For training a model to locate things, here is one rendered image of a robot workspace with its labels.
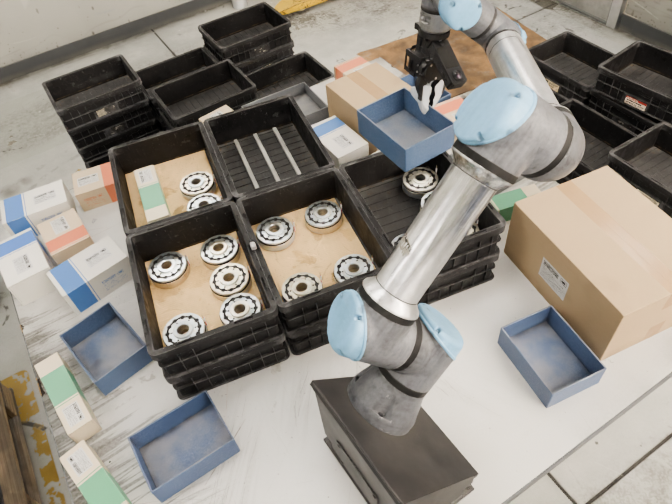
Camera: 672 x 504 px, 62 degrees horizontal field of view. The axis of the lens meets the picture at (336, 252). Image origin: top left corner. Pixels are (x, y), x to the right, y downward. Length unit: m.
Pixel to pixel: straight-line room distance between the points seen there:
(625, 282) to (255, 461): 0.94
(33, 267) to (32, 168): 1.87
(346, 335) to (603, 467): 1.40
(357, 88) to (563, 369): 1.13
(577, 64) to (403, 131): 1.77
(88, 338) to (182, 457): 0.47
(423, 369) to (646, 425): 1.37
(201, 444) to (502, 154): 0.95
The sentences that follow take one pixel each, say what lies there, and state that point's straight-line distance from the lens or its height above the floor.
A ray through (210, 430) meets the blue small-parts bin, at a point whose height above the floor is 0.70.
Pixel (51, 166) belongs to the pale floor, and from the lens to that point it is 3.61.
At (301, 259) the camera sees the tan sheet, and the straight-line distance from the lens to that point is 1.50.
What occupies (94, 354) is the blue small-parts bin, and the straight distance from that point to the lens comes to 1.66.
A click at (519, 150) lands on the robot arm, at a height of 1.41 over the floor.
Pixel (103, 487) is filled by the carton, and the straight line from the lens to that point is 1.41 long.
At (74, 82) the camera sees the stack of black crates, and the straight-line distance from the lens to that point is 3.11.
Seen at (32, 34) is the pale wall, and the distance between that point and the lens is 4.52.
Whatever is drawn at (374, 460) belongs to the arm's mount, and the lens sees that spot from 1.05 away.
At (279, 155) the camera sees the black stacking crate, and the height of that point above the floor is 0.83.
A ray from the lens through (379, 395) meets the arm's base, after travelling 1.10.
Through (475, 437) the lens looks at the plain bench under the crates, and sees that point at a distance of 1.38.
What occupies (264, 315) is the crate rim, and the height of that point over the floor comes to 0.93.
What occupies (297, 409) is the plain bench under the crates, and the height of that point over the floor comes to 0.70.
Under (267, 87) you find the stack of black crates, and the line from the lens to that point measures 2.99.
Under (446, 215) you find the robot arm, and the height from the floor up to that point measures 1.31.
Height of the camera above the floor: 1.97
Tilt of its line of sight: 49 degrees down
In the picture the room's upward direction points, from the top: 7 degrees counter-clockwise
